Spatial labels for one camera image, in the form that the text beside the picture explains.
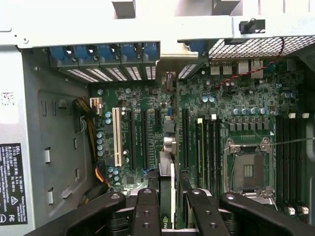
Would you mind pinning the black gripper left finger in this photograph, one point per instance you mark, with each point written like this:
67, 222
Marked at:
81, 216

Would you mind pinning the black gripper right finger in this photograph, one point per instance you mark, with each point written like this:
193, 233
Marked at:
258, 216

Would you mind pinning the metal socket cover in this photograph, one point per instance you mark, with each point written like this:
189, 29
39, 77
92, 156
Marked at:
256, 196

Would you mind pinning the CPU socket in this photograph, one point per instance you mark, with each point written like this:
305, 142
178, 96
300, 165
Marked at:
249, 169

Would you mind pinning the black RAM slot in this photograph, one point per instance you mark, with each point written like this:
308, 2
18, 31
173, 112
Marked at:
304, 159
292, 159
218, 152
212, 152
206, 152
286, 159
279, 159
199, 120

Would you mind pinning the silver power supply unit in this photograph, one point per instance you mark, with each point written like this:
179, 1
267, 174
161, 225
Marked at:
56, 137

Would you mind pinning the white expansion slot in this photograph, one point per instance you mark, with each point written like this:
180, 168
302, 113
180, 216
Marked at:
117, 135

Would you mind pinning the long black expansion slot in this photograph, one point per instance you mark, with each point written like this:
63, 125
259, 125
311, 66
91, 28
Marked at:
144, 137
185, 137
131, 137

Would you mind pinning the white power connector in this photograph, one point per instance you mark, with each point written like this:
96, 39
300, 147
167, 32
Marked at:
96, 105

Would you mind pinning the green motherboard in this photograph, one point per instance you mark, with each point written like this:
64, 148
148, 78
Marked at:
221, 103

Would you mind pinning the short black expansion slot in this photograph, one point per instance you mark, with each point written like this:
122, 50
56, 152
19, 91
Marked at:
157, 116

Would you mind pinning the silver network port block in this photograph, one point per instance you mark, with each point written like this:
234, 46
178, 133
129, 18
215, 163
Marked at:
257, 68

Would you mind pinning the small silver port block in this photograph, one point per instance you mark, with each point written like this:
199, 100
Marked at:
243, 67

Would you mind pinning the silver USB port block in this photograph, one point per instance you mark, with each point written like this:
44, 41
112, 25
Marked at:
227, 68
215, 68

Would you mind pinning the blue card retention clip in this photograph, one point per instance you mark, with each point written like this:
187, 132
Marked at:
197, 47
81, 54
57, 55
105, 53
128, 52
150, 51

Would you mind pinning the open black PC case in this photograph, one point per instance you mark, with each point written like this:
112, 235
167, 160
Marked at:
98, 29

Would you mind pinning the black case peg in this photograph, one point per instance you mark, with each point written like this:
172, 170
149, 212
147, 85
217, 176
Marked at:
247, 24

